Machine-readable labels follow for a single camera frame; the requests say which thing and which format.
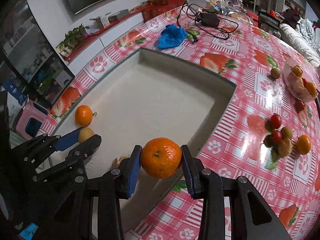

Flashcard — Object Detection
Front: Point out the large orange mandarin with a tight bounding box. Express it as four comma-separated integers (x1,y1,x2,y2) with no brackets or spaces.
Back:
140,138,182,179

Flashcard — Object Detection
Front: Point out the walnut on table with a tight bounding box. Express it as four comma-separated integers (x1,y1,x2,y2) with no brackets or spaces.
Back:
278,138,292,158

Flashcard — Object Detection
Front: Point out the clear glass fruit bowl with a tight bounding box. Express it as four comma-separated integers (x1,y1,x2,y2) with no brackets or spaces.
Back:
283,57,318,103

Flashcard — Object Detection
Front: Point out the white sofa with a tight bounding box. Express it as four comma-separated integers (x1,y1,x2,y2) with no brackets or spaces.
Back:
279,18,319,68

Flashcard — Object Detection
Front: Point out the red gift box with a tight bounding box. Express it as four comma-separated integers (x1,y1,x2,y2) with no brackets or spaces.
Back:
142,0,185,22

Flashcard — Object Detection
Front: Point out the yellow-green kiwi in tray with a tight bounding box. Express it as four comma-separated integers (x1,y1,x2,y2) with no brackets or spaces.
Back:
78,127,95,143

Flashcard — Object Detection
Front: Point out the brown-green kiwi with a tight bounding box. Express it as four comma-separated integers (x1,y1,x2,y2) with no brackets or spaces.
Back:
280,126,292,140

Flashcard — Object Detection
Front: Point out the white rectangular tray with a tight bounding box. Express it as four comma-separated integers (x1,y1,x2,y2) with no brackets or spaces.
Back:
47,47,238,231

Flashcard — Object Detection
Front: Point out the mandarin in tray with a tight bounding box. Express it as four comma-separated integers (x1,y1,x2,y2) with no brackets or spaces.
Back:
74,105,97,127

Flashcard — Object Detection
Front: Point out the green kiwi near bowl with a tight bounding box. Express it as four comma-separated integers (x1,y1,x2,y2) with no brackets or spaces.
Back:
270,67,281,80

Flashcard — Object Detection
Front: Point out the red cherry tomato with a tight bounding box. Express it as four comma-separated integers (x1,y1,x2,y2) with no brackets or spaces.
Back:
270,113,281,129
271,129,282,145
295,100,305,113

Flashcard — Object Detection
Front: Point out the small orange kumquat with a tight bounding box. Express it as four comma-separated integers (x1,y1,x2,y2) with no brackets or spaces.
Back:
296,135,311,155

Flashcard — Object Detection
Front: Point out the strawberry pattern tablecloth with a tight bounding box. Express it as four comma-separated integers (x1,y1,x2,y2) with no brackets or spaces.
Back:
40,9,319,239

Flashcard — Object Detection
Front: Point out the orange fruit in bowl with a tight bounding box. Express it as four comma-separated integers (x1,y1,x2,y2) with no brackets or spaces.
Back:
305,81,318,98

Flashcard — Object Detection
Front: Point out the green potted plant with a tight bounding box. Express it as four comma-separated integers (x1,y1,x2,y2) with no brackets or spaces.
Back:
56,24,89,53

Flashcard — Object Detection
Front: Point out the black power adapter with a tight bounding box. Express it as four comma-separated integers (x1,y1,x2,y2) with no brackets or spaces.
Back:
199,12,220,28

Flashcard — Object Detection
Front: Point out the black cable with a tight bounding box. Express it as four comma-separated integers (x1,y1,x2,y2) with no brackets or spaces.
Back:
176,0,239,42

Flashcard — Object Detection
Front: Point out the blue crumpled cloth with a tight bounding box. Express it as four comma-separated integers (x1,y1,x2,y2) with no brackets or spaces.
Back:
156,24,188,50

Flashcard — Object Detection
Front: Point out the white tv cabinet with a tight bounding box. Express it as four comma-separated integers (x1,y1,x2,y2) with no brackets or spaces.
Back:
67,12,143,76

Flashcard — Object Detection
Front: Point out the pink plastic stool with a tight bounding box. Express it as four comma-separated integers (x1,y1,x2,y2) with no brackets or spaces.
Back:
16,100,49,140

